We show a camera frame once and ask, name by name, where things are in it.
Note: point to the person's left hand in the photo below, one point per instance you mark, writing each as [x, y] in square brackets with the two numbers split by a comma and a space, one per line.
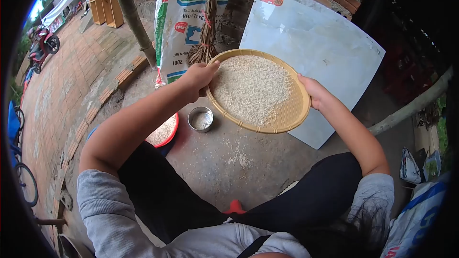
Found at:
[195, 80]

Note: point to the person's right hand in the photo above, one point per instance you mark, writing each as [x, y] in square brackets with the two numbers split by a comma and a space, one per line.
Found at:
[315, 91]

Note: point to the person's left fingers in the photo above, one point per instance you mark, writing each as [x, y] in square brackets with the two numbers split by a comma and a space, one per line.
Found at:
[203, 92]

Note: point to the person's right thumb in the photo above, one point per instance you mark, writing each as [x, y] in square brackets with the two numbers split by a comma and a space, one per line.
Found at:
[304, 80]

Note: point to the person's left thumb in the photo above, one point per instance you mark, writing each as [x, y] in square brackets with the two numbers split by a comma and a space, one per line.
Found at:
[211, 66]

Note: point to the round woven bamboo tray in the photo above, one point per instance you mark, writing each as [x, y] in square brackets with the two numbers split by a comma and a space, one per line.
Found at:
[287, 114]

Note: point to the small steel bowl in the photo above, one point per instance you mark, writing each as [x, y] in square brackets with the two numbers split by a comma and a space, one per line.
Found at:
[200, 120]

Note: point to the brown straw broom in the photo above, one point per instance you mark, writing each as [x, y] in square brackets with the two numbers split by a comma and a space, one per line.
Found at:
[208, 36]

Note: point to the large white tile slab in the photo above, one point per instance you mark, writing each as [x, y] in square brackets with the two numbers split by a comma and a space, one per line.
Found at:
[315, 39]

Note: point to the pile of white rice grains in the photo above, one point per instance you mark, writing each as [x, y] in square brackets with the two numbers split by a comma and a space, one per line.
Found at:
[251, 86]

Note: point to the red plastic basin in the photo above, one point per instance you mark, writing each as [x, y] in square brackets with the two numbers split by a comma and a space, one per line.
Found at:
[165, 132]

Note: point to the white green feed sack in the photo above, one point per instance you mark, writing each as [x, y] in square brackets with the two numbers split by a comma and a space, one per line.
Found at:
[179, 18]

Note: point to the bamboo pole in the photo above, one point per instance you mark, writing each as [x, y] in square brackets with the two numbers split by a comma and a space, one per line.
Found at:
[132, 14]

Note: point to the person's legs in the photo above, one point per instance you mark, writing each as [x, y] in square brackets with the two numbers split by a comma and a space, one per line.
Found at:
[168, 193]

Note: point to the grey tree branch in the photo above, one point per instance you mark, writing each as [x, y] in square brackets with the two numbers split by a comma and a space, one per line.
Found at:
[412, 105]

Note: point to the small red plastic object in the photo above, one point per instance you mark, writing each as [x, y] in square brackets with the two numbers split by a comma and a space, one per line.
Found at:
[235, 208]

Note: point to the wooden shelf unit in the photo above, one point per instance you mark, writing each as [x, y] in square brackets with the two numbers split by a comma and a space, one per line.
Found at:
[105, 0]

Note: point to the crumpled white plastic bag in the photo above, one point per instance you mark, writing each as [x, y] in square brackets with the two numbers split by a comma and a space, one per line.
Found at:
[409, 168]

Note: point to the person's body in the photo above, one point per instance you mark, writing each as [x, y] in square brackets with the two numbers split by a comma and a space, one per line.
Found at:
[200, 240]

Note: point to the red motorbike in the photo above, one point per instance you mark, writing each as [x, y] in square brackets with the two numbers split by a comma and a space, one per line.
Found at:
[45, 44]

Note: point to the white blue woven sack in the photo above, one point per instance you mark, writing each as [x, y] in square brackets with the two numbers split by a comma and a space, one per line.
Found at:
[416, 218]

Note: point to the blue bicycle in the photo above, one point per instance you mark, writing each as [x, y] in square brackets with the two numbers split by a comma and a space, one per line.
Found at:
[21, 172]

